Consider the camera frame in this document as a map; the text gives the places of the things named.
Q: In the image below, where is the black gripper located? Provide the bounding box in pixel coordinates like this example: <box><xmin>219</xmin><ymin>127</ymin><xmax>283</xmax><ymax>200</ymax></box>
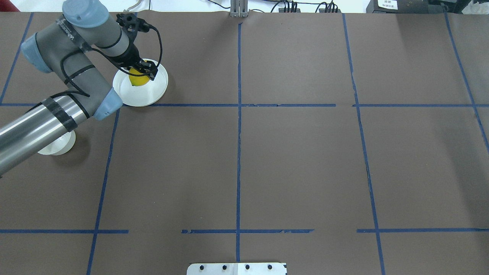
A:
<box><xmin>113</xmin><ymin>46</ymin><xmax>158</xmax><ymax>81</ymax></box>

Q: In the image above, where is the yellow lemon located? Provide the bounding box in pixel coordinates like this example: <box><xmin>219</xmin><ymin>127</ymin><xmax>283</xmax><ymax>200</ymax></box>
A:
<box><xmin>129</xmin><ymin>75</ymin><xmax>150</xmax><ymax>87</ymax></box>

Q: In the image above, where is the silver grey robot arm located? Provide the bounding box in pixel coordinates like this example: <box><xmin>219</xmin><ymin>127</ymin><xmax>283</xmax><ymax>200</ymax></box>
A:
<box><xmin>0</xmin><ymin>0</ymin><xmax>160</xmax><ymax>175</ymax></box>

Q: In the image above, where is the white plate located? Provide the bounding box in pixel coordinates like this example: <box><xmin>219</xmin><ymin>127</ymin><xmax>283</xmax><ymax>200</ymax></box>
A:
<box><xmin>112</xmin><ymin>64</ymin><xmax>169</xmax><ymax>107</ymax></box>

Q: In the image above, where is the white bowl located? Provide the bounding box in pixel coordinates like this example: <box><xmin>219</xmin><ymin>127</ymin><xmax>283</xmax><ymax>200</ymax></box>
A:
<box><xmin>38</xmin><ymin>131</ymin><xmax>76</xmax><ymax>155</ymax></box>

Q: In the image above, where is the brown paper table mat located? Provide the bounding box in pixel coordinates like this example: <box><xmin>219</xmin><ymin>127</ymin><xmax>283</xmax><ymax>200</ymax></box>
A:
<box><xmin>1</xmin><ymin>11</ymin><xmax>488</xmax><ymax>275</ymax></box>

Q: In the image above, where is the black box device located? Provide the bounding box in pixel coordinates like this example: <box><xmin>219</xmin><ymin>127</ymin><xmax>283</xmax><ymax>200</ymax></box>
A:
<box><xmin>366</xmin><ymin>0</ymin><xmax>444</xmax><ymax>14</ymax></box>

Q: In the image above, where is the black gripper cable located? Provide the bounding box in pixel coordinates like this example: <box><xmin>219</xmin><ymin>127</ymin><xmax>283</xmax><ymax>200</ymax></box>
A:
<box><xmin>115</xmin><ymin>24</ymin><xmax>164</xmax><ymax>77</ymax></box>

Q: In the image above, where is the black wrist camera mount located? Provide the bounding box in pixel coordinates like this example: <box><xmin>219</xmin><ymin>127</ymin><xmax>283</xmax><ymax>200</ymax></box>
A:
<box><xmin>116</xmin><ymin>13</ymin><xmax>153</xmax><ymax>42</ymax></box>

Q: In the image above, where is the aluminium frame post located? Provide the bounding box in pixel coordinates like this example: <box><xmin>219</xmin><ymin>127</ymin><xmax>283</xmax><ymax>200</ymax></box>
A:
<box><xmin>230</xmin><ymin>0</ymin><xmax>249</xmax><ymax>18</ymax></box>

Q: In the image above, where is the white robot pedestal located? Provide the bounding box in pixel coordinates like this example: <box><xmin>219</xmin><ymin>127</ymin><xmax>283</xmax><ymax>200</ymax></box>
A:
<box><xmin>186</xmin><ymin>262</ymin><xmax>288</xmax><ymax>275</ymax></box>

